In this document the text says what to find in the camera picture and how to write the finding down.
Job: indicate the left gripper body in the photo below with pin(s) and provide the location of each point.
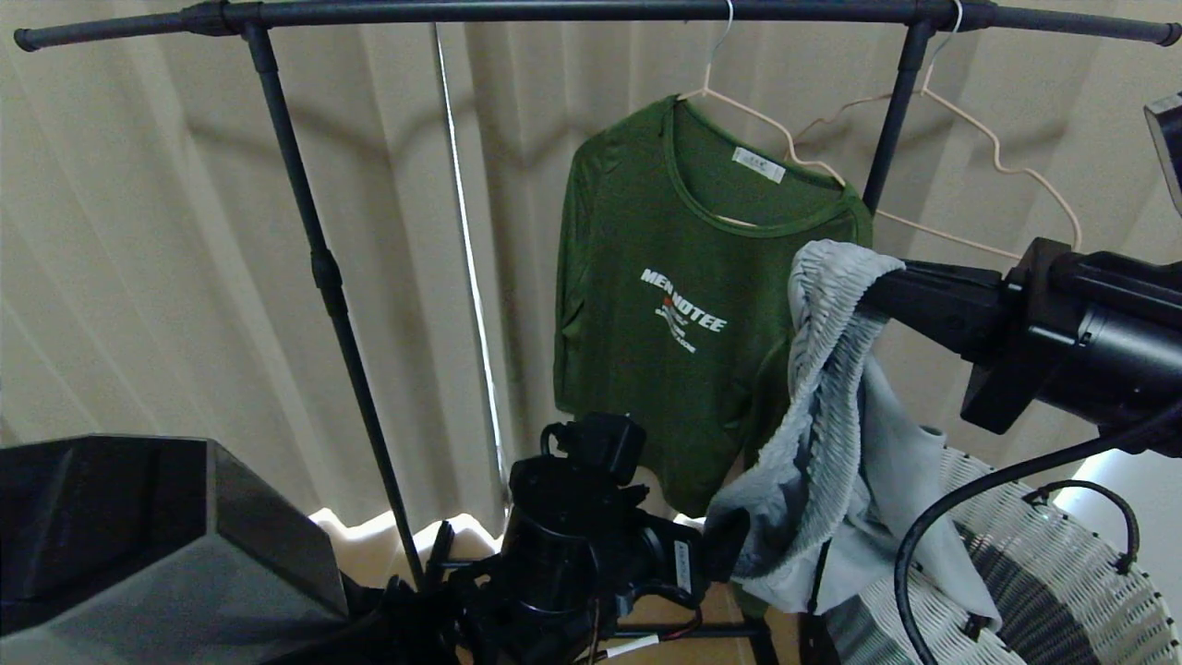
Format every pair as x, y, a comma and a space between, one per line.
683, 554

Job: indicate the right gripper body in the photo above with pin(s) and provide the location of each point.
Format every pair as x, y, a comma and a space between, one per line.
1090, 342

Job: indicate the green long-sleeved shirt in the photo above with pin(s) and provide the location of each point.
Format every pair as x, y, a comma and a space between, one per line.
665, 369

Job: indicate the pink clothes hanger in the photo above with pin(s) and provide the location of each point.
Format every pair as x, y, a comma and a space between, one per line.
997, 166
766, 120

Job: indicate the blue-grey garment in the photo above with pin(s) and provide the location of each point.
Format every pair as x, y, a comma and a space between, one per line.
886, 462

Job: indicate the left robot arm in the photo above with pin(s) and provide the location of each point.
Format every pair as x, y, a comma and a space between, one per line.
138, 554

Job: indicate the white laundry basket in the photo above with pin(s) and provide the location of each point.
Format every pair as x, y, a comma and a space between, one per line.
1043, 573

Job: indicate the black clothes rack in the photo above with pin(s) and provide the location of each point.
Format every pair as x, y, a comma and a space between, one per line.
554, 11

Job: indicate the beige curtain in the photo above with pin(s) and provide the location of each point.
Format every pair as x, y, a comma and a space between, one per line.
138, 231

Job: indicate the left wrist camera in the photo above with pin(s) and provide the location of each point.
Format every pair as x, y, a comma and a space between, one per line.
600, 448

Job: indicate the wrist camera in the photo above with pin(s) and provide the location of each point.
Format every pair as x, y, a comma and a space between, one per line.
600, 448
1168, 148

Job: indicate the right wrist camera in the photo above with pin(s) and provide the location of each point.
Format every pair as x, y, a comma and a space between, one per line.
1168, 148

